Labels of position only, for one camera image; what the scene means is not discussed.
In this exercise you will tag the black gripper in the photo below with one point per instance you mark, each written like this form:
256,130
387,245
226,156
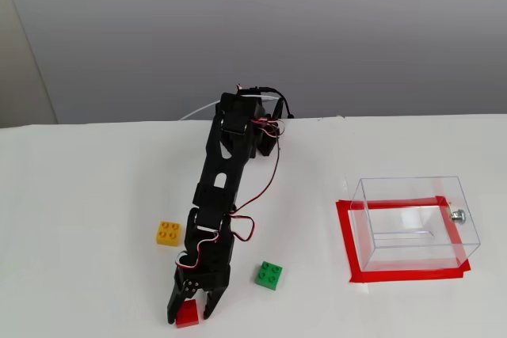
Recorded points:
209,279

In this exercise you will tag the red lego brick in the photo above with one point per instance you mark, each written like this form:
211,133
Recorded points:
189,314

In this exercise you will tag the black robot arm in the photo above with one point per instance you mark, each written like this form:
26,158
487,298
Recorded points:
222,164

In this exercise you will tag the yellow lego brick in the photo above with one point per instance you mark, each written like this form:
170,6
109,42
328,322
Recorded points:
168,233

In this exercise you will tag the green lego brick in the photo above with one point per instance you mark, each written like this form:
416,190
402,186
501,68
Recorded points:
269,274

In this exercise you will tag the silver metal box lock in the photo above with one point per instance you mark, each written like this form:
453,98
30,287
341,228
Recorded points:
458,216

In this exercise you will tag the transparent plastic box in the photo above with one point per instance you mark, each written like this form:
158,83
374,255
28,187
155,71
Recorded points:
467,235

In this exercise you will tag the red tape rectangle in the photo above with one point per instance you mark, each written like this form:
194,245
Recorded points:
408,275

